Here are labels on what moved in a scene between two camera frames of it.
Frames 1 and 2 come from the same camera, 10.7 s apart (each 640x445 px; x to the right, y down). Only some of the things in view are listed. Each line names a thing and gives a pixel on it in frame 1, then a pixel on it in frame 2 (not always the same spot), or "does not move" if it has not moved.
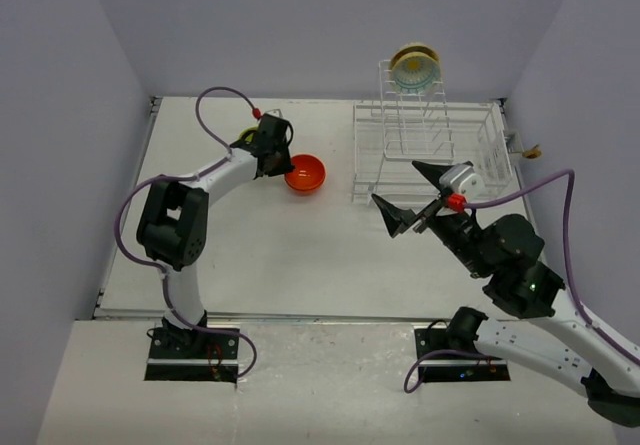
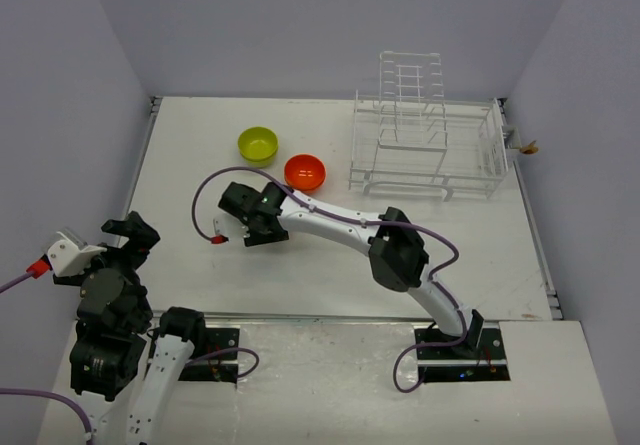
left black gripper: [285, 166] to [141, 235]
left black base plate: [179, 354] does not move
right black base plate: [454, 368] does not move
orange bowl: [307, 178] does not move
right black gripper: [397, 219] to [255, 238]
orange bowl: [309, 171] does not move
